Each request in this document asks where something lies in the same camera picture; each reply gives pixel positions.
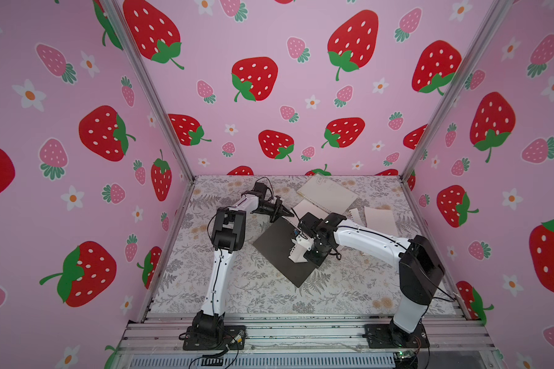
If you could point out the aluminium frame rail base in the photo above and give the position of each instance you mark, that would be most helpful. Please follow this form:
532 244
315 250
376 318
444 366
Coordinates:
306 341

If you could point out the left aluminium corner post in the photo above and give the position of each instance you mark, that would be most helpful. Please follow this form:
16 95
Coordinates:
121 29

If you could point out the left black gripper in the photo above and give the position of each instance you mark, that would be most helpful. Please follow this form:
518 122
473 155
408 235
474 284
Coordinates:
278 212

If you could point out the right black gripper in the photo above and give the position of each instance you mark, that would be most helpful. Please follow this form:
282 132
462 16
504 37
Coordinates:
308 229

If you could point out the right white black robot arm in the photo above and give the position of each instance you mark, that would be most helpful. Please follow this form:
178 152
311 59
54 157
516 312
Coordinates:
419 267

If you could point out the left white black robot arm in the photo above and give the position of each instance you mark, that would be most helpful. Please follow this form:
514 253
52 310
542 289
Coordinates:
227 233

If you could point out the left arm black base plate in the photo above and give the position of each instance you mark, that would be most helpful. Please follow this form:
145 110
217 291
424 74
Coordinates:
232 337

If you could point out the aluminium corner post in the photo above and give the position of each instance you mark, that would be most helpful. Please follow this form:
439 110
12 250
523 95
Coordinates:
121 29
490 25

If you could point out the torn perforated paper strip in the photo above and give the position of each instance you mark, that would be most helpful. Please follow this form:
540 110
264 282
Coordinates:
356 217

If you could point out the white spiral notebook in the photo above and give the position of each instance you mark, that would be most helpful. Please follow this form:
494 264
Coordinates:
327 194

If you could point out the torn lined paper page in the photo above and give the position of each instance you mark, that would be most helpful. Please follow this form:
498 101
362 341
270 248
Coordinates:
381 220

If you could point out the dark brown spiral notebook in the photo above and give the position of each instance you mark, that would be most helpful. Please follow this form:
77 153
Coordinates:
283 246

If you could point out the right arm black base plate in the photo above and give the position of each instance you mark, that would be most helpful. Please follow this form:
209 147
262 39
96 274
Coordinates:
389 336

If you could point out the right aluminium corner post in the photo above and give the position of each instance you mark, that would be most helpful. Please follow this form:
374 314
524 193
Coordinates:
490 25

